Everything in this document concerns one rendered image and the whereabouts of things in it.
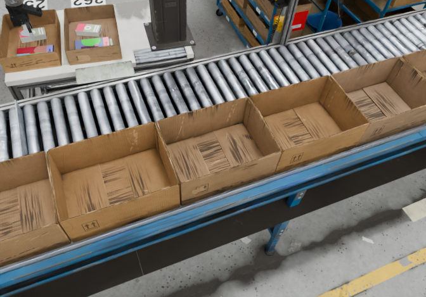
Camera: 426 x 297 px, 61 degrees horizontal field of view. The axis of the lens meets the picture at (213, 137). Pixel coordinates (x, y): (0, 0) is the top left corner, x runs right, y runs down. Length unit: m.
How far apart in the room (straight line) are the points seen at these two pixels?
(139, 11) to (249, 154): 1.31
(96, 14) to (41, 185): 1.22
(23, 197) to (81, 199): 0.21
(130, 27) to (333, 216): 1.73
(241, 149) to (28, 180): 0.83
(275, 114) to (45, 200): 1.00
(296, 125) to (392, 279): 1.21
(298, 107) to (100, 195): 0.94
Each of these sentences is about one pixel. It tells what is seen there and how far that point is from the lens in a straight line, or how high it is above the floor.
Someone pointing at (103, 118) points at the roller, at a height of 0.75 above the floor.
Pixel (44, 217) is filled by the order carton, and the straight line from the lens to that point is 1.45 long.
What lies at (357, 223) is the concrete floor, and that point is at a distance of 2.54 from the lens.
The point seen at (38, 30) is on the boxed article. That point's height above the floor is 0.79.
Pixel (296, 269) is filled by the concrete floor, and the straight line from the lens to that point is 2.30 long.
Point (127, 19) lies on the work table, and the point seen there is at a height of 0.75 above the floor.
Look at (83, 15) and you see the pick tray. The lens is 2.40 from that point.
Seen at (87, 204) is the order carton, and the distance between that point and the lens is 1.43.
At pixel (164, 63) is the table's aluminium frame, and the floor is 0.71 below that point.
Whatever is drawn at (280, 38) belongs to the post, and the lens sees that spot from 2.27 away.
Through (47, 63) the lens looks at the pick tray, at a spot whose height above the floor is 0.78.
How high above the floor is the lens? 2.12
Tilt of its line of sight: 53 degrees down
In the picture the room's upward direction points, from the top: 5 degrees clockwise
